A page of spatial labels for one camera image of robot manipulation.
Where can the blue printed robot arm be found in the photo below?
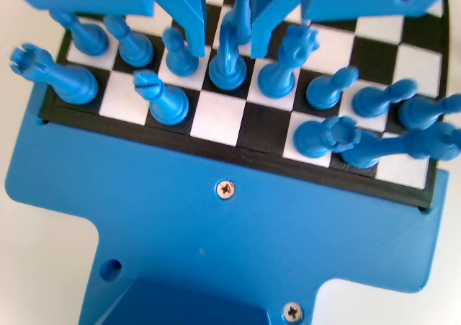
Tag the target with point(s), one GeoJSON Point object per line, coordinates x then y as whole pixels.
{"type": "Point", "coordinates": [198, 307]}

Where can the blue plastic chess pawn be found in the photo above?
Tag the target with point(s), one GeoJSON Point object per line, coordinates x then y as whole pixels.
{"type": "Point", "coordinates": [374, 99]}
{"type": "Point", "coordinates": [421, 114]}
{"type": "Point", "coordinates": [88, 38]}
{"type": "Point", "coordinates": [324, 92]}
{"type": "Point", "coordinates": [176, 58]}
{"type": "Point", "coordinates": [135, 51]}

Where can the blue rook chess piece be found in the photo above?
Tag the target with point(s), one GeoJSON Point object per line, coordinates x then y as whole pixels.
{"type": "Point", "coordinates": [72, 83]}
{"type": "Point", "coordinates": [313, 141]}

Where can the silver cross-head screw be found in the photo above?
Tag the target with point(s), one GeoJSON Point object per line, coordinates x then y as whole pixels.
{"type": "Point", "coordinates": [292, 312]}
{"type": "Point", "coordinates": [225, 189]}

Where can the black and white chessboard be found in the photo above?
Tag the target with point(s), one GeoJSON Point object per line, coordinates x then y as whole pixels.
{"type": "Point", "coordinates": [216, 119]}

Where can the blue printed base plate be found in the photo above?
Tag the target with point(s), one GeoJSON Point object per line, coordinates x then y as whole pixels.
{"type": "Point", "coordinates": [216, 231]}

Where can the blue plastic chess queen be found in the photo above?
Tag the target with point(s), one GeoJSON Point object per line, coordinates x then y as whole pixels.
{"type": "Point", "coordinates": [277, 78]}

